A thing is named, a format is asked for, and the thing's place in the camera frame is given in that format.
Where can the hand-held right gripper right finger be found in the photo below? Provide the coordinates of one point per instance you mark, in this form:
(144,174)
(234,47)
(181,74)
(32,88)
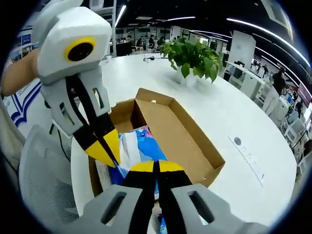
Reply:
(175,180)

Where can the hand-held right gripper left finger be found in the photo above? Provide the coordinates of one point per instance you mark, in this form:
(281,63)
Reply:
(139,178)

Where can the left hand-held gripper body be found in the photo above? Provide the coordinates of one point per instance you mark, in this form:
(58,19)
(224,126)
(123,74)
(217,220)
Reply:
(73,29)

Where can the blue wet wipes packet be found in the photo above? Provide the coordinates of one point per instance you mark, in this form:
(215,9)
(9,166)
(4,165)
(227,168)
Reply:
(151,146)

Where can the white medicine box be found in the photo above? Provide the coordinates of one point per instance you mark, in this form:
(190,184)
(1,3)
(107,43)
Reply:
(102,173)

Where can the brown cardboard shoe box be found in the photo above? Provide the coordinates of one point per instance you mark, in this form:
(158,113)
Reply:
(170,126)

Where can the small dark desk item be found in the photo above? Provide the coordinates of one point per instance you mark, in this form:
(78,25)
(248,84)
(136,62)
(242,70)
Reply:
(150,58)

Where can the grey metal shelf rack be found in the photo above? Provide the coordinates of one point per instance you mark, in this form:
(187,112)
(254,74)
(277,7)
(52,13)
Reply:
(102,7)

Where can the white paper cup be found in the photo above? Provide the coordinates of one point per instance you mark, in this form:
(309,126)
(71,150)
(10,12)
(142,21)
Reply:
(108,58)

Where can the short ceiling light strip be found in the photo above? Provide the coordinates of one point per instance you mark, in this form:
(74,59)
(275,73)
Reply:
(120,15)

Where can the grey mesh office chair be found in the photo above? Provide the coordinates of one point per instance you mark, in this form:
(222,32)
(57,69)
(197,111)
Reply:
(44,170)

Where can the green potted plant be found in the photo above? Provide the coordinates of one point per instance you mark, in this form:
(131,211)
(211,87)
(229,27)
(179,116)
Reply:
(195,56)

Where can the white office desk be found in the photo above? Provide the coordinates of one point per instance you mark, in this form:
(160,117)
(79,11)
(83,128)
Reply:
(251,80)

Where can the white office chair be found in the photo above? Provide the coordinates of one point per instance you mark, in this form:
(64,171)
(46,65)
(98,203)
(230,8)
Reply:
(296,129)

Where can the white square pillar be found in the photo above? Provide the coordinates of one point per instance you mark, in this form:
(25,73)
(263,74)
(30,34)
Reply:
(243,46)

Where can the long curved ceiling light strip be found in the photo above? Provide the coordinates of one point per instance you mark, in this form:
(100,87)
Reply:
(268,34)

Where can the ceiling air vent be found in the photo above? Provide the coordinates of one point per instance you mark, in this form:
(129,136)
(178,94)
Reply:
(275,12)

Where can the purple wall screen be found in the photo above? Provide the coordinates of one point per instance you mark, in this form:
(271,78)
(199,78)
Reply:
(304,93)

